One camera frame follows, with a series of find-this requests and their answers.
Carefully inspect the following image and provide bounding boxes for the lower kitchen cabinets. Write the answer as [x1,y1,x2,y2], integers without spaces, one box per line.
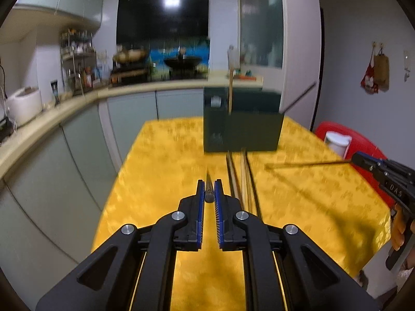
[0,88,205,308]

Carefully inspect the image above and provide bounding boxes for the light wooden chopstick in holder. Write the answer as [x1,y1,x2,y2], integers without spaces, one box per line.
[228,68,234,115]

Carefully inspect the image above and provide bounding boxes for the yellow floral tablecloth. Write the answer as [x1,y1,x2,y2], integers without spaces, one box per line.
[108,117,390,310]

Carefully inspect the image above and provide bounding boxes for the black range hood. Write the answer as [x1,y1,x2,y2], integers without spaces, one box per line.
[116,0,209,46]

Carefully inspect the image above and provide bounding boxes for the metal spice rack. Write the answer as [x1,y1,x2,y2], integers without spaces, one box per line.
[59,28,96,96]

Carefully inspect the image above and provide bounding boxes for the dark chopstick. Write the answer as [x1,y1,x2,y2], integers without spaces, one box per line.
[226,152,240,199]
[205,170,215,203]
[280,81,316,115]

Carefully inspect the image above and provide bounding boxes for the black wok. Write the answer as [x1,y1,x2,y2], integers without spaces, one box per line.
[163,51,202,72]

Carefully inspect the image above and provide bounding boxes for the white rice cooker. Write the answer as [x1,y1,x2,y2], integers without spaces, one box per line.
[5,86,43,127]

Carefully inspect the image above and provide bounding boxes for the white lidded container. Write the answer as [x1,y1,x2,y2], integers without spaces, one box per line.
[323,131,352,159]

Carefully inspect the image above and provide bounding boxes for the right hand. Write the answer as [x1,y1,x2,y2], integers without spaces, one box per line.
[391,204,407,251]

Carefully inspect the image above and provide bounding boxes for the dark chopstick on table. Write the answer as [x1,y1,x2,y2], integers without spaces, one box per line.
[226,152,240,199]

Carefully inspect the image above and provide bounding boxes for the brown hanging board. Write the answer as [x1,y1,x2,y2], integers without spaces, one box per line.
[374,46,390,92]

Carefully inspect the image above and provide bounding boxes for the black pepper grinder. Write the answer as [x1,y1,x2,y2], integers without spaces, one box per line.
[50,80,60,106]

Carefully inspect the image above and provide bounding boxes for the white plastic bottle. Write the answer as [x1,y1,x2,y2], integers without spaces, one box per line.
[227,45,240,70]

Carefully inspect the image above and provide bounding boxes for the dark chopstick leaning in holder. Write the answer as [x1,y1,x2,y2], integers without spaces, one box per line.
[280,81,316,115]

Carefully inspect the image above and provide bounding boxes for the orange cloth on counter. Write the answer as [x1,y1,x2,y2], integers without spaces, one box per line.
[233,70,257,81]

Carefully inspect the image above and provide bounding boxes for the red hanging cloth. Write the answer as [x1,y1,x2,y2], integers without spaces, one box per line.
[360,45,378,94]

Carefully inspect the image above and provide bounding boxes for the dark green utensil holder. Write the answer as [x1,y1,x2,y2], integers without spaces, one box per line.
[203,87,284,153]

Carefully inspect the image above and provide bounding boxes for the brown pan on stove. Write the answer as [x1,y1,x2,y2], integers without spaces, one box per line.
[113,49,148,65]

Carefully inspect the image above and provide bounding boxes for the black device on counter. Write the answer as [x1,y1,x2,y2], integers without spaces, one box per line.
[0,117,16,143]

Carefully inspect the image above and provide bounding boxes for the red plastic stool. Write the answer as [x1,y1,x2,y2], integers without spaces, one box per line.
[314,122,395,209]

